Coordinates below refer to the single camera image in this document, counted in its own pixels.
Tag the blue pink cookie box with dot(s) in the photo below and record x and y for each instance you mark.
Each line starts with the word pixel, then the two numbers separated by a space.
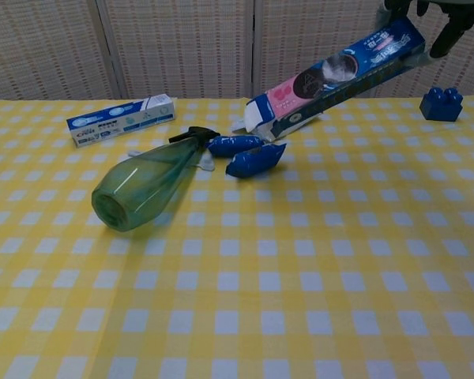
pixel 332 83

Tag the beige woven folding screen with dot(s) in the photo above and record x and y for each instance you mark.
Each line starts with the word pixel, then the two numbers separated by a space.
pixel 181 43

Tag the blue toy building block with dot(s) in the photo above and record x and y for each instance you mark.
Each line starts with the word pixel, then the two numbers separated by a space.
pixel 440 104

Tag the yellow white checkered tablecloth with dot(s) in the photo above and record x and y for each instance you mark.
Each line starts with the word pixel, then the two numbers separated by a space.
pixel 260 256

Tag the green spray bottle black trigger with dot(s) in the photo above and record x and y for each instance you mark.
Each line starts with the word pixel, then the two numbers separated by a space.
pixel 142 181

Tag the blue foil cookie packet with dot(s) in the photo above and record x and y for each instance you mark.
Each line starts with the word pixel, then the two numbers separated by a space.
pixel 233 145
pixel 256 161

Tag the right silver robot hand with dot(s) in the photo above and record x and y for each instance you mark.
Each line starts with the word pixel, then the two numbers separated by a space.
pixel 454 27

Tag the blue white toothpaste box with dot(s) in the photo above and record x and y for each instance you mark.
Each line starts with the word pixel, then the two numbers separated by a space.
pixel 120 120

